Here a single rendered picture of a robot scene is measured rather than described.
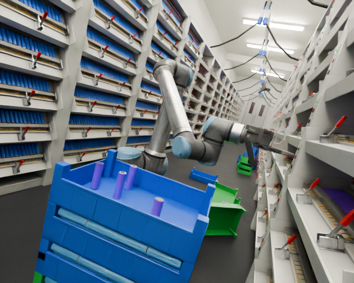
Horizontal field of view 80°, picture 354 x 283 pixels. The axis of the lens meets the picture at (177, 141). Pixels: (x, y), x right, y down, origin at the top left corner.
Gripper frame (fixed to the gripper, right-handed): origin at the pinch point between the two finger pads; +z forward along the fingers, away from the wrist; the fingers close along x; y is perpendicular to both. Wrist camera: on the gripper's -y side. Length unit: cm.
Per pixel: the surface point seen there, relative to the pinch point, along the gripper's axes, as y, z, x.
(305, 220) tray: -11.6, 3.2, -37.5
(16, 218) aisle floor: -66, -104, -34
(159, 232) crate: -14, -23, -65
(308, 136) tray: 9.3, 3.0, -4.9
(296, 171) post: -4.8, 3.8, -4.6
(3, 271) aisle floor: -66, -79, -53
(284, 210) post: -21.4, 4.6, -4.6
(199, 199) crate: -14, -22, -45
